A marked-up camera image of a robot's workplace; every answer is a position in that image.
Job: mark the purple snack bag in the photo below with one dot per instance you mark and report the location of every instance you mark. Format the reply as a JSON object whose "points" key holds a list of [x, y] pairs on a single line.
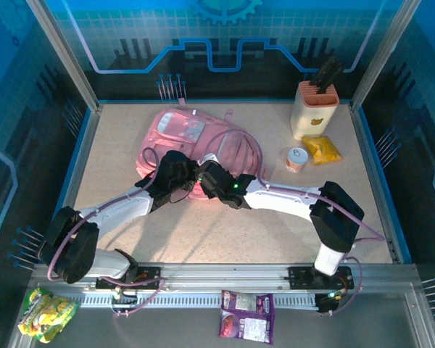
{"points": [[246, 319]]}

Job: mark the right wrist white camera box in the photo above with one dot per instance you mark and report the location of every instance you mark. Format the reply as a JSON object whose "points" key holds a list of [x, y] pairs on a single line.
{"points": [[212, 158]]}

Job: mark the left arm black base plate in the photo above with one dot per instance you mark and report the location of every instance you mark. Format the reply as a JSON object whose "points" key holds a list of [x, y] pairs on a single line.
{"points": [[148, 277]]}

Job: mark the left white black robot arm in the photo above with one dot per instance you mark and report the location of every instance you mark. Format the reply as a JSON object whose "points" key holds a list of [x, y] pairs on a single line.
{"points": [[119, 210]]}

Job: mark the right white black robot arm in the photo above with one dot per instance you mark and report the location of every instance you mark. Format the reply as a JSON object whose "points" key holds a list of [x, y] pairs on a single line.
{"points": [[337, 221]]}

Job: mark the aluminium front rail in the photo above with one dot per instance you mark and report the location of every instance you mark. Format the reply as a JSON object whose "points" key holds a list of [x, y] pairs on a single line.
{"points": [[221, 279]]}

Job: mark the peach-labelled tin can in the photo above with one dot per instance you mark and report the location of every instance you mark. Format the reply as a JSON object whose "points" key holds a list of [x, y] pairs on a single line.
{"points": [[296, 161]]}

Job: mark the cream knife block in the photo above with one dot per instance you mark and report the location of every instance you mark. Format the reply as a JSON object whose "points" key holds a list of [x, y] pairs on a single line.
{"points": [[311, 119]]}

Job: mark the yellow snack pouch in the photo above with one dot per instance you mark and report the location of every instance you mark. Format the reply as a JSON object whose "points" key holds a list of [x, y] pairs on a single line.
{"points": [[324, 148]]}

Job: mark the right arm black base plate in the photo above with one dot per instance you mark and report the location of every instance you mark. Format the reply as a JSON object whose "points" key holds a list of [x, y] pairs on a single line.
{"points": [[299, 277]]}

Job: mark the aluminium frame post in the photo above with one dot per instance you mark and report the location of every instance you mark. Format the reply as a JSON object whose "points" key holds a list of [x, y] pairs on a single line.
{"points": [[65, 54], [384, 54]]}

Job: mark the pink backpack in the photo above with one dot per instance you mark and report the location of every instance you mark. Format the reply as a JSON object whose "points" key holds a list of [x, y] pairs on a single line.
{"points": [[177, 127]]}

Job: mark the green yellow snack bag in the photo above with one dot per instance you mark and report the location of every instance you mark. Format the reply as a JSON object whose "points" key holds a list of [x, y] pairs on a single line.
{"points": [[47, 315]]}

